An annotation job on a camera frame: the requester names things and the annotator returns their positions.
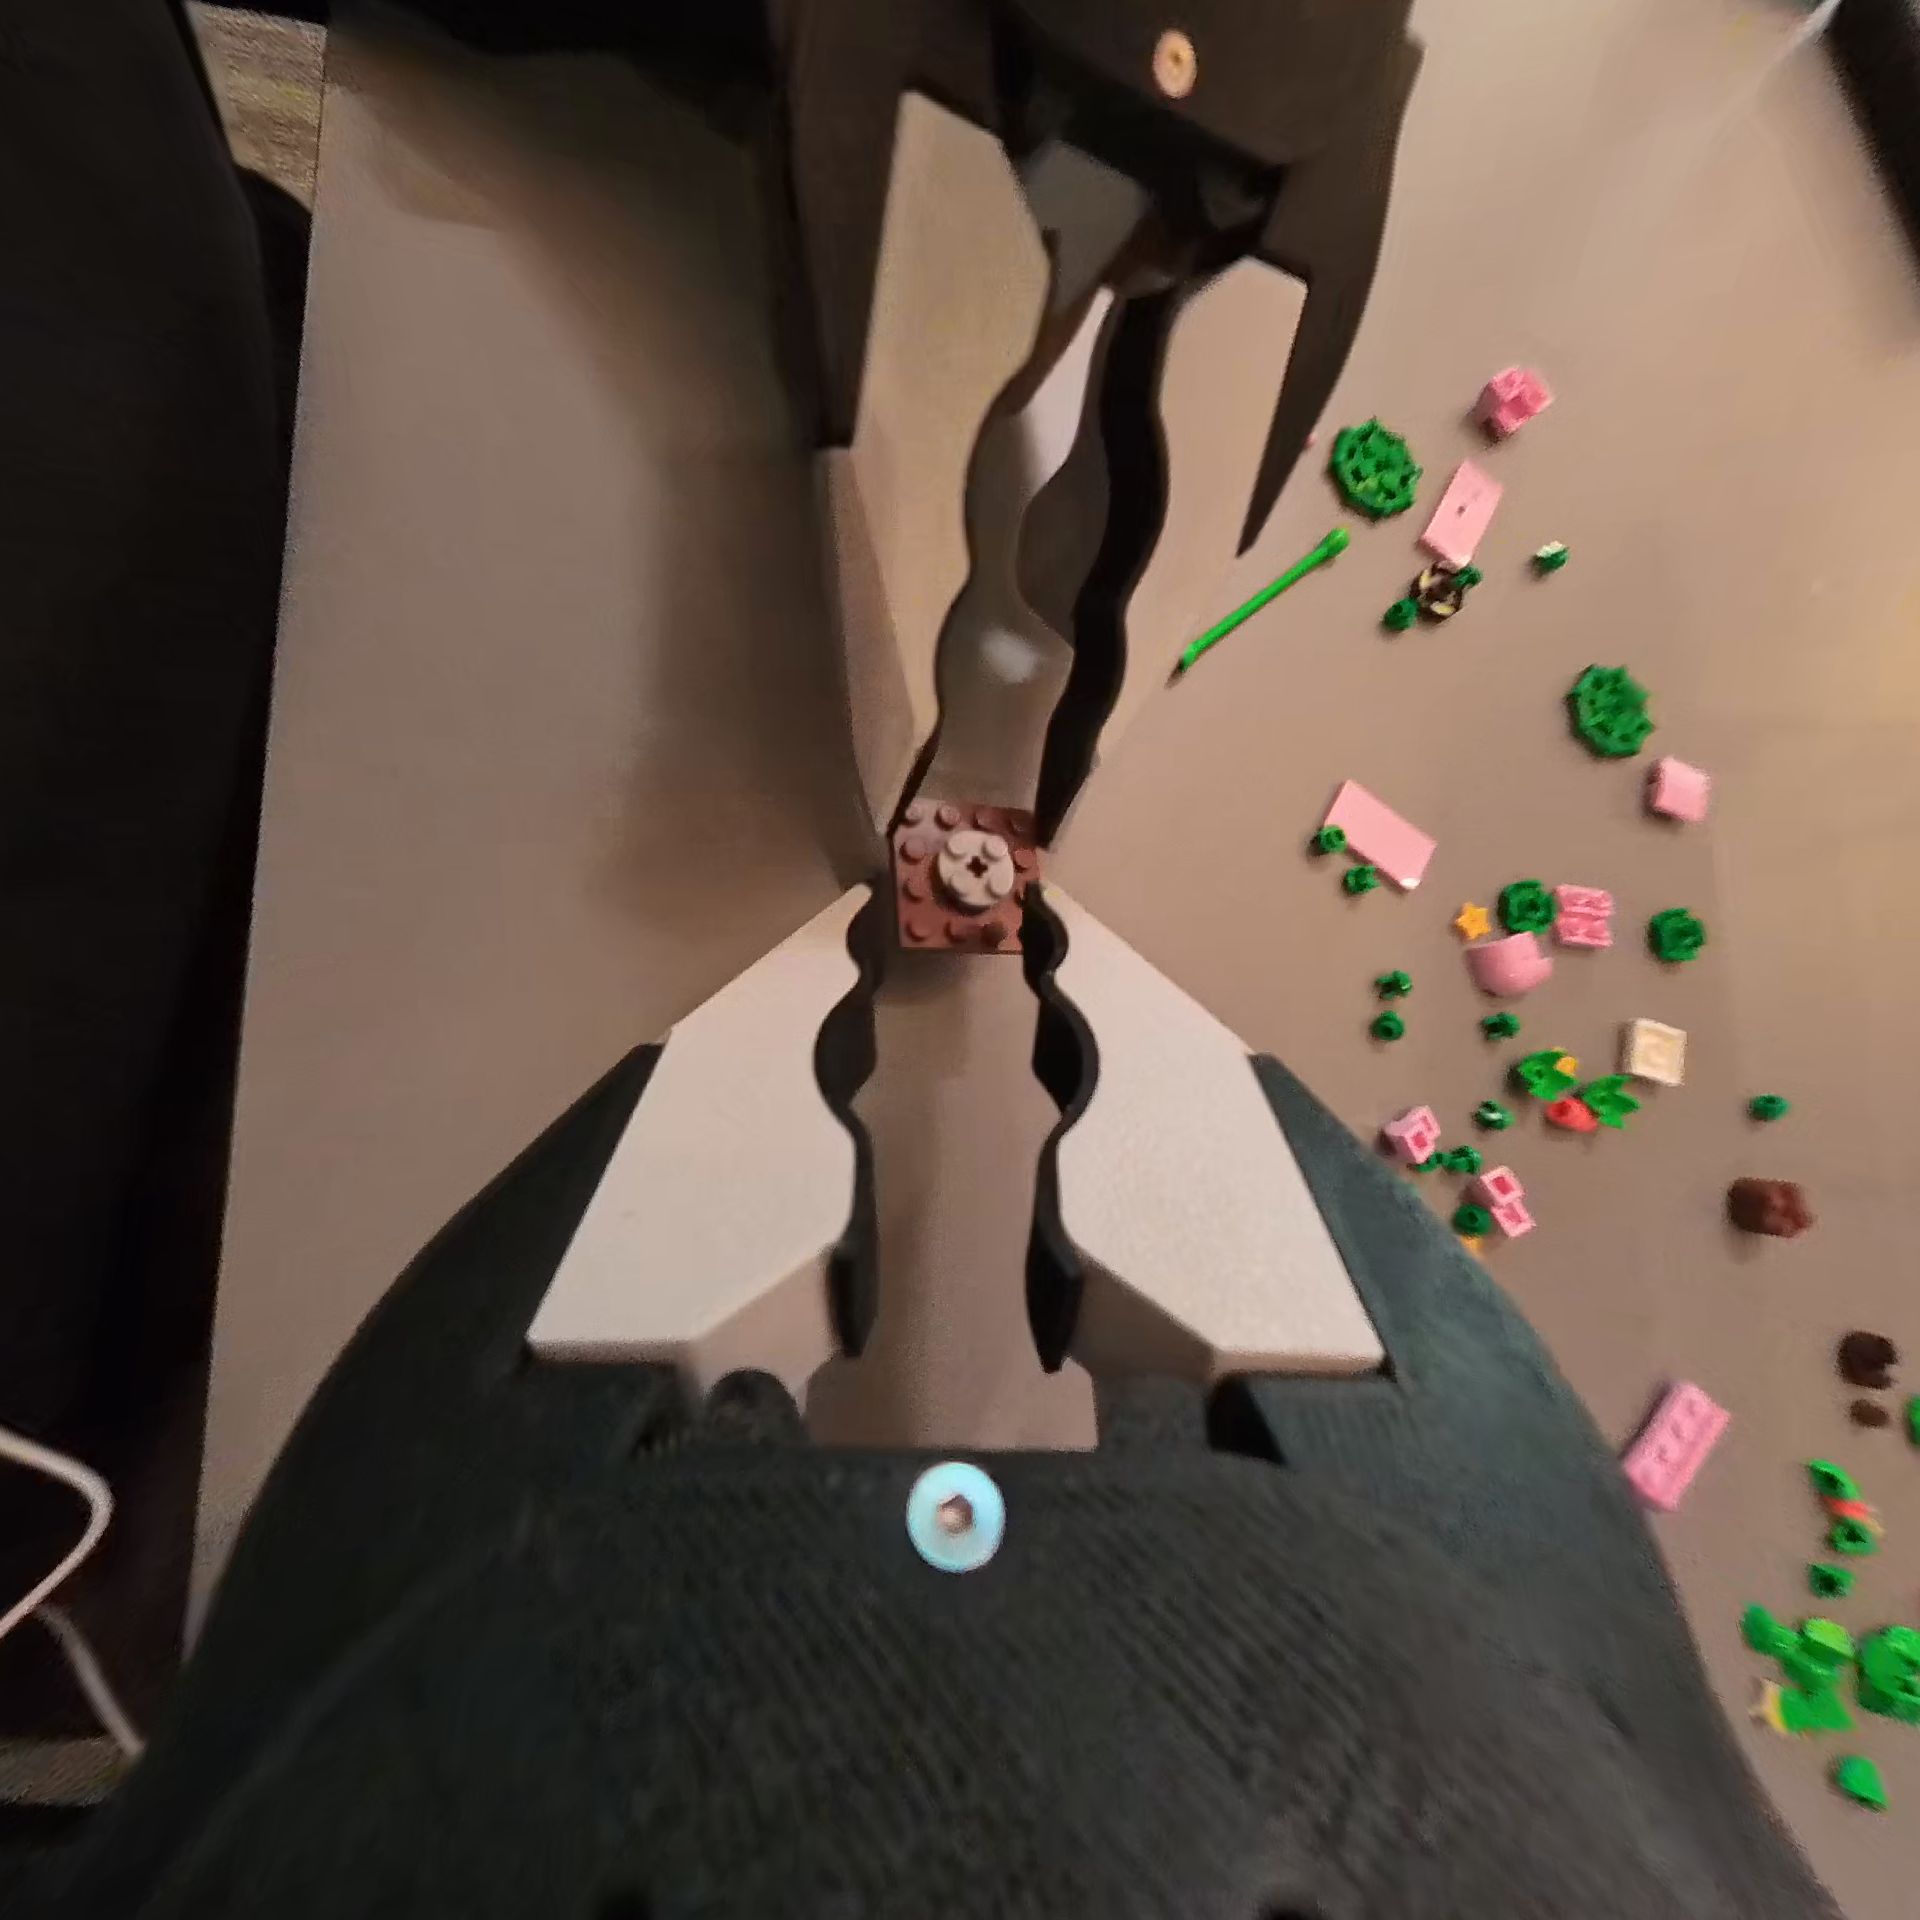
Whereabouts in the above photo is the pink flat rectangular tile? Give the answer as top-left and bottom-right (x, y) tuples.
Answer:
(1323, 780), (1440, 894)

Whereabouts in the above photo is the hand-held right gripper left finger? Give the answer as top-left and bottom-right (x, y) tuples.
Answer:
(526, 882), (886, 1403)

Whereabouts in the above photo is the pink long studded plate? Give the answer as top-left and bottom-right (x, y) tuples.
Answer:
(1621, 1380), (1731, 1511)

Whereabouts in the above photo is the brown square studded plate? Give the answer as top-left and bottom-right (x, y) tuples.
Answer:
(891, 802), (1047, 953)

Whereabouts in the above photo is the cluster of green leaf pieces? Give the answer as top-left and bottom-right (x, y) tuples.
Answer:
(1309, 822), (1577, 1251)
(1738, 1455), (1920, 1810)

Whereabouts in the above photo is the green octagonal web piece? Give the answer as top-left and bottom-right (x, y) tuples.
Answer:
(1327, 420), (1425, 521)
(1562, 662), (1657, 762)

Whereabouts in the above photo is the person's black clothing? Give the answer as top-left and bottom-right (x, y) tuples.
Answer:
(0, 0), (323, 1801)

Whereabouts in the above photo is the white cable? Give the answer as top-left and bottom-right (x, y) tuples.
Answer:
(0, 1425), (145, 1761)

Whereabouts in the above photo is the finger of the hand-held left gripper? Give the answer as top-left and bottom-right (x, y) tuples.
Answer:
(814, 90), (1080, 873)
(1031, 258), (1307, 846)

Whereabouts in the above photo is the pink face tile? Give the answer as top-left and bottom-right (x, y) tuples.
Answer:
(1416, 457), (1505, 564)

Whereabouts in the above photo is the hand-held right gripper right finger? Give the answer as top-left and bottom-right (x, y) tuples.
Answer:
(1018, 877), (1390, 1383)

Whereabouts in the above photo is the green flexible bar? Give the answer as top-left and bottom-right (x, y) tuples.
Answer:
(1173, 527), (1352, 676)

